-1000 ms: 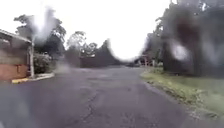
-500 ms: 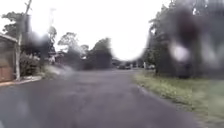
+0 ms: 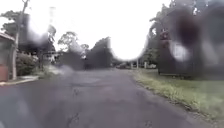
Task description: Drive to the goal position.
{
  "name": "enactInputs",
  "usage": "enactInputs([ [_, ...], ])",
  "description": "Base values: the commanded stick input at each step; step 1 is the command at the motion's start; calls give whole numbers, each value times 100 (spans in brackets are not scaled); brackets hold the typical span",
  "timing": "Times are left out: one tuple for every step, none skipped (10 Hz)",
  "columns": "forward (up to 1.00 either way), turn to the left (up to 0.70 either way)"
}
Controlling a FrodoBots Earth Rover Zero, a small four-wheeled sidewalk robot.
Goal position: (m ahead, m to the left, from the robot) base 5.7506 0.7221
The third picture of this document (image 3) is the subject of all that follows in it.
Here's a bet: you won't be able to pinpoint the dark distant trees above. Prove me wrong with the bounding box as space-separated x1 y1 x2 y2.
58 31 116 71

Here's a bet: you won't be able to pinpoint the distant low building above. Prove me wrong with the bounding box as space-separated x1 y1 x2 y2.
116 59 158 70

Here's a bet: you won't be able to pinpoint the grey asphalt road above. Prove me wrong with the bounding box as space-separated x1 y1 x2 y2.
0 68 224 128

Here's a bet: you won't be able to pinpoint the grass verge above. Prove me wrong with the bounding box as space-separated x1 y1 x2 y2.
133 69 224 121

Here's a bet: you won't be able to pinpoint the green bush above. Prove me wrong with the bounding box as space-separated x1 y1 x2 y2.
15 52 38 77

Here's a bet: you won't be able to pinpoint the row of dark trees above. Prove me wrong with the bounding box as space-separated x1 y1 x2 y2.
146 0 224 80

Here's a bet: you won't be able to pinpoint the pale concrete kerb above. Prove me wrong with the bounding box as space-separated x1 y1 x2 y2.
0 75 40 87

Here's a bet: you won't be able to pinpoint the utility pole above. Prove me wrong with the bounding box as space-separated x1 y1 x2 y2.
10 0 31 81

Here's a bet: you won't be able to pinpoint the red brick building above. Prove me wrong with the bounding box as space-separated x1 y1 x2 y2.
0 32 16 83

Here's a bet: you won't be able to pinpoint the large green tree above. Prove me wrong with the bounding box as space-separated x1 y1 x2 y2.
0 9 58 56

